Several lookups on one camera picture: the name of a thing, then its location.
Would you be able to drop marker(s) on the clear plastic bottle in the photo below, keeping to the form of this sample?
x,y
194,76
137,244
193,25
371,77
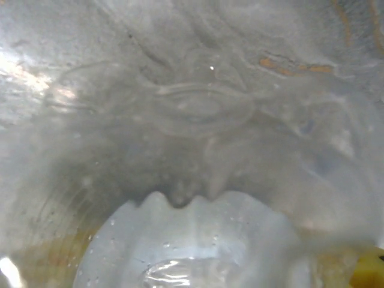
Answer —
x,y
192,240

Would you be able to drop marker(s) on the yellow plastic object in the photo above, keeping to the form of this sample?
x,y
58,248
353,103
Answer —
x,y
367,270

